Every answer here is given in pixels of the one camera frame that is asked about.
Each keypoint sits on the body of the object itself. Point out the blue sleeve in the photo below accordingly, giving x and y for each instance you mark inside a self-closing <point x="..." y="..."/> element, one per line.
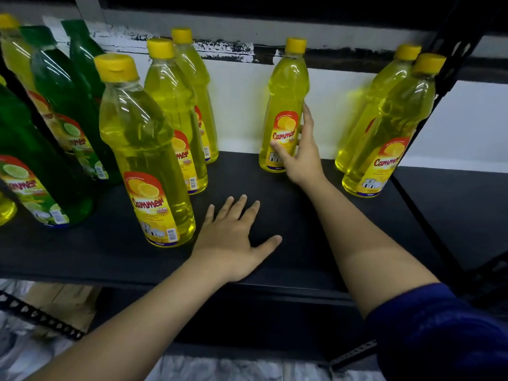
<point x="440" y="337"/>

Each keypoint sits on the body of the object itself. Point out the black overhead shelf board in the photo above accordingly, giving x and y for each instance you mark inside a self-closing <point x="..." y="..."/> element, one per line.
<point x="277" y="7"/>

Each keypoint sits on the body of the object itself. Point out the person's right hand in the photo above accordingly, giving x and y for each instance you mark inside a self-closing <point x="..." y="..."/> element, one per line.
<point x="303" y="162"/>

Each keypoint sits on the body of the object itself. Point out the person's left thumb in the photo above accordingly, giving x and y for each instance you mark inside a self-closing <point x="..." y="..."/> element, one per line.
<point x="268" y="245"/>

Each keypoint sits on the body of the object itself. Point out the person's left forearm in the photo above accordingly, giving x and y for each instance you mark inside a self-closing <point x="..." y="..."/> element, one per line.
<point x="139" y="325"/>

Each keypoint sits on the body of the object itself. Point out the person's left middle finger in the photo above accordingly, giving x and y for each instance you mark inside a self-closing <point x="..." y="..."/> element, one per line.
<point x="237" y="208"/>

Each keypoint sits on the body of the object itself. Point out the green dish soap bottle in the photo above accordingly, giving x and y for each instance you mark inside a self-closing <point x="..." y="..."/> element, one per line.
<point x="23" y="134"/>
<point x="85" y="55"/>
<point x="59" y="83"/>

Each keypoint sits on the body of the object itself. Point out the black perforated metal brace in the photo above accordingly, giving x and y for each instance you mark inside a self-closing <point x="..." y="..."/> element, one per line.
<point x="35" y="315"/>
<point x="351" y="355"/>

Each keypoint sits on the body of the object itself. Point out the yellow dish soap bottle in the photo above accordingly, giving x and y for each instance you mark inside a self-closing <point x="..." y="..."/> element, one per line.
<point x="139" y="134"/>
<point x="377" y="99"/>
<point x="196" y="71"/>
<point x="397" y="118"/>
<point x="6" y="210"/>
<point x="16" y="55"/>
<point x="283" y="95"/>
<point x="170" y="91"/>

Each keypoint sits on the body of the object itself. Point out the black metal shelf post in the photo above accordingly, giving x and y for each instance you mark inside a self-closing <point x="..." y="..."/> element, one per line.
<point x="456" y="47"/>

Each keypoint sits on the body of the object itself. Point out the brown cardboard box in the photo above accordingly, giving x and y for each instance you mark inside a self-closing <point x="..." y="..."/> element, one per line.
<point x="63" y="303"/>

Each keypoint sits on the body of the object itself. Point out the person's right thumb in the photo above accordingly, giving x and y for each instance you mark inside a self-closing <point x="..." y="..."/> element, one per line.
<point x="281" y="152"/>

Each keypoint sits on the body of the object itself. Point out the person's left little finger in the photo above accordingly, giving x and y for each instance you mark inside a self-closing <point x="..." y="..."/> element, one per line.
<point x="208" y="216"/>

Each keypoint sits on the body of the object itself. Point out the person's right forearm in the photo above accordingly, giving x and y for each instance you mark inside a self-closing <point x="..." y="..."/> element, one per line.
<point x="357" y="242"/>

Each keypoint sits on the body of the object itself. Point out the person's left hand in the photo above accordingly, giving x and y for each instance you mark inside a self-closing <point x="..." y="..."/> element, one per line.
<point x="226" y="245"/>

